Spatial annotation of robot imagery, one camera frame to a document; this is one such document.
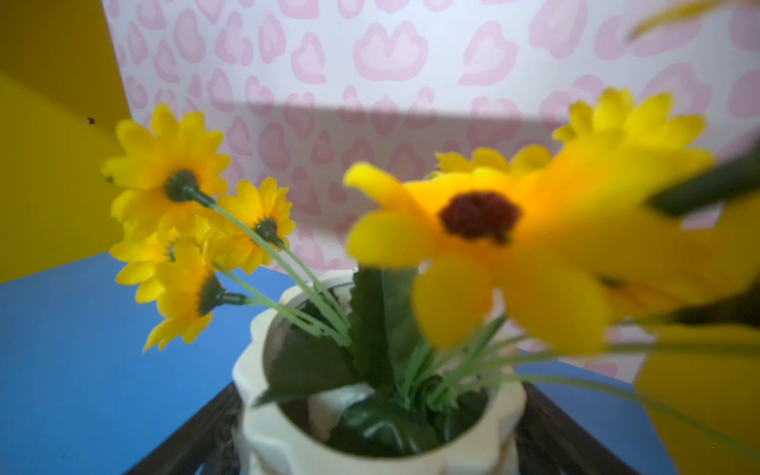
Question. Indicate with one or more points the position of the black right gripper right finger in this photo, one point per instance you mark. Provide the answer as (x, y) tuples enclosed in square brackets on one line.
[(549, 441)]

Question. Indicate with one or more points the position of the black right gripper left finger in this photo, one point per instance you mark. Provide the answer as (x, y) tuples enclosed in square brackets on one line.
[(203, 445)]

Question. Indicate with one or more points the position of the shelf sunflower pot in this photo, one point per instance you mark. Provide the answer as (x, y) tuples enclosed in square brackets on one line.
[(626, 235)]

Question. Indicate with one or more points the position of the yellow shelf unit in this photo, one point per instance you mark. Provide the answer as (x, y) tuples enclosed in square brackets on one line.
[(304, 88)]

